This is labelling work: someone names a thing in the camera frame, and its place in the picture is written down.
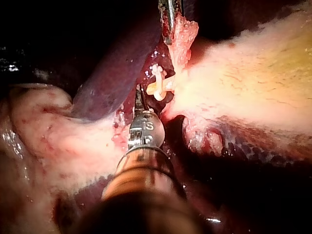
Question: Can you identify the gallbladder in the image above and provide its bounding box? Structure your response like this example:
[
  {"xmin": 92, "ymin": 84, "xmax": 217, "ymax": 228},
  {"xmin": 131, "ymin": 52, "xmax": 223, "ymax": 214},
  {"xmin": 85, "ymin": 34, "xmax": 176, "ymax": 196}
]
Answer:
[{"xmin": 162, "ymin": 0, "xmax": 312, "ymax": 140}]

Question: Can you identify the right arm instrument jaw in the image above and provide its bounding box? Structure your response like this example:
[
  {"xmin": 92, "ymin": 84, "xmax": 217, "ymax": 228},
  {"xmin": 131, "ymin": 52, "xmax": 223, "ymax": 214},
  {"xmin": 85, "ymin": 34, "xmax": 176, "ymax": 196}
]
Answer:
[
  {"xmin": 133, "ymin": 83, "xmax": 144, "ymax": 115},
  {"xmin": 141, "ymin": 90, "xmax": 155, "ymax": 114}
]

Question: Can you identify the dark red liver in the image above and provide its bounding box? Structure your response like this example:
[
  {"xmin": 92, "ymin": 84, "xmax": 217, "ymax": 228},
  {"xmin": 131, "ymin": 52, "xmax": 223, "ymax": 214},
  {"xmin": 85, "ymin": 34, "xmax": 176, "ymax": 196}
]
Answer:
[{"xmin": 69, "ymin": 0, "xmax": 312, "ymax": 234}]

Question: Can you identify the white clip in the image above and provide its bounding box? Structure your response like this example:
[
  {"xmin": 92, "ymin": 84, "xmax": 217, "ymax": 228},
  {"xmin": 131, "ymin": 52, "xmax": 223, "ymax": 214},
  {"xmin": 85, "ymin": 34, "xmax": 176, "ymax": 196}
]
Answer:
[
  {"xmin": 149, "ymin": 63, "xmax": 169, "ymax": 77},
  {"xmin": 153, "ymin": 72, "xmax": 169, "ymax": 102}
]

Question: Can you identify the right arm instrument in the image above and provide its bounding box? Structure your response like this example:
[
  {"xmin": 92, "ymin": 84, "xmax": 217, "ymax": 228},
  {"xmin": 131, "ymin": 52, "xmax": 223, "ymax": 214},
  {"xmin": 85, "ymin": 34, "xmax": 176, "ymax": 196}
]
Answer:
[{"xmin": 126, "ymin": 110, "xmax": 166, "ymax": 150}]

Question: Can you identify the pale fatty tissue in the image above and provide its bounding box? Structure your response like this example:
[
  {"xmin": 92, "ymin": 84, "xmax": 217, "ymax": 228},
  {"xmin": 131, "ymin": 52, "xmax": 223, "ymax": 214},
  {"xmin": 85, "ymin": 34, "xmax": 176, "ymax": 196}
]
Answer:
[
  {"xmin": 0, "ymin": 82, "xmax": 139, "ymax": 234},
  {"xmin": 182, "ymin": 115, "xmax": 230, "ymax": 157}
]

